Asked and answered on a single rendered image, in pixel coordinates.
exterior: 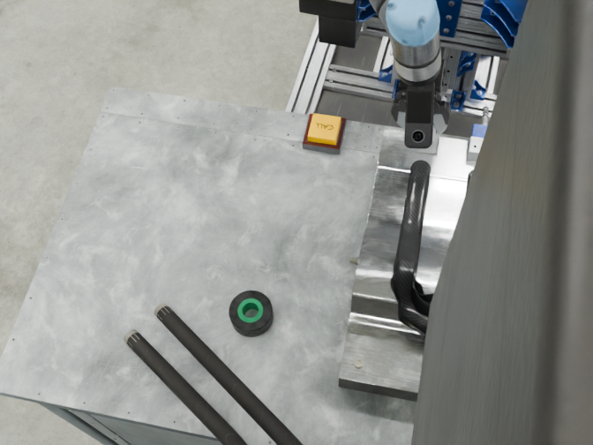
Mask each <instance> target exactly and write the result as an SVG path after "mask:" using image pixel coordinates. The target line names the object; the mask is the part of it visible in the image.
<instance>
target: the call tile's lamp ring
mask: <svg viewBox="0 0 593 445"><path fill-rule="evenodd" d="M312 115H313V114H312V113H310V116H309V120H308V124H307V127H306V131H305V135H304V141H303V144H306V145H313V146H319V147H330V148H336V149H340V146H341V142H342V135H343V130H344V126H345V122H346V118H342V117H341V121H342V127H341V130H340V135H339V139H338V143H337V146H333V145H328V144H321V143H315V142H310V141H307V137H308V132H309V129H310V125H311V121H312Z"/></svg>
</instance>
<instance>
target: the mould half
mask: <svg viewBox="0 0 593 445"><path fill-rule="evenodd" d="M404 136H405V132H403V131H396V130H390V129H384V132H383V138H382V142H381V147H380V152H379V160H378V166H377V171H376V176H375V180H374V186H373V190H372V199H371V204H370V209H369V214H368V218H367V223H366V227H365V232H364V239H363V243H362V246H361V251H360V254H359V259H358V263H357V271H356V276H355V281H354V286H353V291H352V299H351V309H350V316H349V325H348V330H347V335H346V340H345V344H344V349H343V354H342V362H341V368H340V372H339V381H338V386H339V387H342V388H350V389H354V390H359V391H363V392H368V393H373V394H378V395H382V396H391V397H395V398H400V399H404V400H409V401H413V402H416V401H417V395H418V389H419V382H420V375H421V369H422V362H423V355H424V343H425V337H426V334H422V333H419V332H417V331H415V330H413V329H412V328H410V327H408V326H407V325H405V324H403V323H402V322H401V321H400V320H399V319H398V302H397V299H396V297H395V295H394V293H393V291H392V289H391V287H390V280H391V277H392V275H393V274H394V261H395V256H396V253H397V247H398V242H399V236H400V231H401V226H402V217H403V210H404V205H405V200H406V194H407V189H408V182H409V172H410V167H411V166H412V164H413V163H414V162H416V161H420V160H421V161H426V162H428V163H429V164H430V166H431V170H432V172H431V177H430V183H429V189H428V194H427V201H426V207H425V212H424V224H423V231H422V238H421V245H420V252H419V259H418V266H417V278H416V281H417V282H418V283H420V284H421V285H422V288H423V292H424V294H431V293H434V291H435V288H436V285H437V282H438V280H439V275H440V272H441V269H442V266H443V263H444V260H445V258H446V255H447V250H448V247H449V245H450V241H451V238H452V236H453V233H454V228H455V225H456V223H457V220H458V216H459V214H460V211H461V208H462V203H463V201H464V198H465V192H466V185H467V180H468V174H469V173H470V172H471V171H472V170H473V169H474V168H475V164H476V162H473V161H468V160H466V156H467V149H468V143H469V140H458V139H451V138H445V137H439V148H438V154H437V155H426V154H420V153H414V152H410V149H409V148H408V147H406V146H405V144H404ZM357 358H360V359H362V360H363V362H364V365H363V367H362V368H359V369H358V368H355V366H354V361H355V359H357Z"/></svg>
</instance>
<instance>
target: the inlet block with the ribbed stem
mask: <svg viewBox="0 0 593 445"><path fill-rule="evenodd" d="M488 109H489V107H488V106H487V105H484V107H483V115H482V121H481V124H473V128H472V131H471V137H470V140H469V145H468V149H467V156H466V160H468V161H473V162H476V161H477V157H478V154H479V151H480V148H481V146H482V143H483V139H484V135H485V132H486V129H487V126H488V125H487V122H488V112H489V110H488Z"/></svg>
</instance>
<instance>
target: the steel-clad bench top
mask: <svg viewBox="0 0 593 445"><path fill-rule="evenodd" d="M308 118H309V115H306V114H301V113H295V112H288V111H282V110H276V109H264V108H258V107H252V106H245V105H239V104H233V103H226V102H215V101H209V100H202V99H196V98H190V97H183V96H178V95H172V94H160V93H154V92H147V91H141V90H135V89H129V88H122V87H110V89H109V92H108V94H107V97H106V99H105V102H104V103H103V106H102V108H101V112H100V115H99V116H98V118H97V121H96V123H95V126H94V129H93V131H92V134H91V136H90V139H89V141H88V143H87V145H86V149H85V152H84V154H83V156H82V158H81V161H80V163H79V166H78V168H77V171H76V173H75V176H74V178H73V180H72V182H71V186H70V189H69V191H68V193H67V195H66V198H65V200H64V204H63V206H62V208H61V211H60V213H59V215H58V217H57V219H56V223H55V226H54V228H53V230H52V232H51V235H50V237H49V241H48V243H47V245H46V248H45V250H44V253H43V255H42V257H41V261H40V263H39V265H38V268H37V269H36V272H35V274H34V278H33V281H32V282H31V285H30V287H29V290H28V292H27V294H26V298H25V300H24V303H23V305H22V307H21V309H20V311H19V315H18V318H17V319H16V322H15V324H14V327H13V329H12V332H11V335H10V337H9V340H8V342H7V344H6V346H5V349H4V353H3V355H2V357H1V359H0V393H4V394H7V395H12V396H20V397H24V398H28V399H33V400H37V401H41V402H45V403H50V404H57V405H62V406H66V407H70V408H74V409H79V410H83V411H90V412H95V413H100V414H103V415H108V416H112V417H117V418H120V419H129V420H132V421H137V422H141V423H146V424H149V425H154V426H162V427H166V428H170V429H175V430H179V431H183V432H187V433H192V434H199V435H204V436H208V437H212V438H216V437H215V436H214V435H213V434H212V433H211V432H210V431H209V430H208V429H207V428H206V427H205V426H204V425H203V424H202V423H201V421H200V420H199V419H198V418H197V417H196V416H195V415H194V414H193V413H192V412H191V411H190V410H189V409H188V408H187V407H186V406H185V405H184V404H183V403H182V401H181V400H180V399H179V398H178V397H177V396H176V395H175V394H174V393H173V392H172V391H171V390H170V389H169V388H168V387H167V386H166V385H165V384H164V383H163V381H162V380H161V379H160V378H159V377H158V376H157V375H156V374H155V373H154V372H153V371H152V370H151V369H150V368H149V367H148V366H147V365H146V364H145V363H144V361H143V360H142V359H141V358H140V357H139V356H138V355H137V354H136V353H135V352H134V351H133V350H132V349H131V348H130V347H129V346H128V345H127V343H126V342H125V341H124V336H125V334H126V333H127V332H128V331H130V330H132V329H136V330H137V331H138V332H139V333H140V334H141V335H142V336H143V337H144V338H145V339H146V340H147V341H148V342H149V343H150V344H151V345H152V346H153V347H154V348H155V349H156V350H157V351H158V352H159V353H160V354H161V355H162V356H163V357H164V358H165V359H166V360H167V361H168V362H169V363H170V364H171V365H172V366H173V367H174V368H175V369H176V370H177V371H178V372H179V373H180V374H181V375H182V376H183V377H184V379H185V380H186V381H187V382H188V383H189V384H190V385H191V386H192V387H193V388H194V389H195V390H196V391H197V392H198V393H199V394H200V395H201V396H202V397H203V398H204V399H205V400H206V401H207V402H208V403H209V404H210V405H211V406H212V407H213V408H214V409H215V410H216V411H217V412H218V413H219V414H220V415H221V416H222V417H223V418H224V419H225V420H226V421H227V422H228V423H229V424H230V425H231V426H232V427H233V429H234V430H235V431H236V432H237V433H238V434H239V435H240V436H241V437H242V438H243V440H244V441H245V442H246V443H247V445H277V444H276V443H275V442H274V441H273V440H272V439H271V438H270V437H269V436H268V435H267V434H266V432H265V431H264V430H263V429H262V428H261V427H260V426H259V425H258V424H257V423H256V422H255V421H254V420H253V419H252V418H251V416H250V415H249V414H248V413H247V412H246V411H245V410H244V409H243V408H242V407H241V406H240V405H239V404H238V403H237V402H236V400H235V399H234V398H233V397H232V396H231V395H230V394H229V393H228V392H227V391H226V390H225V389H224V388H223V387H222V386H221V384H220V383H219V382H218V381H217V380H216V379H215V378H214V377H213V376H212V375H211V374H210V373H209V372H208V371H207V370H206V369H205V367H203V366H202V365H201V364H200V363H199V362H198V360H197V359H195V358H194V357H193V356H192V355H191V353H190V352H189V351H188V350H187V349H186V348H185V347H184V346H183V345H182V344H181V343H180V342H179V341H178V340H177V339H176V338H175V336H174V335H173V334H172V333H171V332H170V331H169V330H168V329H167V328H166V327H165V326H164V325H163V324H162V323H161V322H160V320H159V319H158V318H157V317H156V316H155V315H154V309H155V308H156V306H158V305H159V304H162V303H165V304H167V305H168V306H169V307H170V308H171V309H172V310H173V311H174V312H175V313H176V314H177V315H178V316H179V317H180V318H181V320H182V321H183V322H184V323H185V324H186V325H187V326H188V327H189V328H190V329H191V330H192V331H193V332H194V333H195V334H196V335H197V336H198V337H199V338H200V339H201V340H202V341H203V342H204V343H205V344H206V345H207V346H208V347H209V348H210V349H211V350H212V351H213V352H214V353H215V354H216V355H217V357H218V358H219V359H220V360H221V361H222V362H223V363H224V364H225V365H226V366H227V367H228V368H229V369H230V370H231V371H232V372H233V373H234V374H235V375H236V376H237V377H238V378H239V379H240V380H241V381H242V382H243V383H244V384H245V385H246V386H247V387H248V388H249V389H250V390H251V391H252V393H253V394H254V395H255V396H256V397H257V398H258V399H259V400H260V401H261V402H262V403H263V404H264V405H265V406H266V407H267V408H268V409H269V410H270V411H271V412H272V413H273V414H274V415H275V416H276V417H277V418H278V419H279V420H280V421H281V422H282V423H283V424H284V425H285V426H286V427H287V428H288V429H289V430H290V432H291V433H293V434H294V435H295V436H296V437H297V439H298V440H300V442H302V443H303V445H411V441H412V434H413V427H414V421H415V414H416V407H417V402H413V401H409V400H404V399H400V398H395V397H391V396H382V395H378V394H373V393H368V392H363V391H359V390H354V389H350V388H342V387H339V386H338V381H339V372H340V368H341V362H342V354H343V349H344V344H345V340H346V335H347V330H348V325H349V316H350V309H351V299H352V291H353V286H354V281H355V276H356V271H357V265H356V264H354V263H350V262H349V260H350V257H355V258H356V257H359V254H360V251H361V246H362V243H363V239H364V232H365V227H366V223H367V218H368V214H369V209H370V204H371V199H372V190H373V186H374V180H375V176H376V171H377V166H378V160H379V152H380V147H381V142H382V138H383V132H384V129H390V130H396V131H403V132H405V130H404V129H402V128H399V127H393V126H386V125H380V124H368V123H362V122H356V121H349V120H347V124H346V129H345V133H344V137H343V141H342V149H341V152H340V154H339V155H337V154H331V153H325V152H320V151H313V150H307V149H303V140H304V134H305V130H306V126H307V122H308ZM374 126H375V128H374ZM373 131H374V132H373ZM372 136H373V137H372ZM371 145H372V146H371ZM370 150H371V151H370ZM247 290H256V291H259V292H262V293H263V294H265V295H266V296H267V297H268V298H269V300H270V302H271V305H272V308H273V312H274V320H273V323H272V325H271V327H270V328H269V330H268V331H267V332H265V333H264V334H262V335H260V336H255V337H248V336H242V335H241V334H239V333H238V332H237V331H236V330H235V329H234V327H233V325H232V323H231V320H230V317H229V306H230V303H231V301H232V300H233V298H234V297H235V296H237V295H238V294H239V293H241V292H243V291H247ZM216 439H217V438H216Z"/></svg>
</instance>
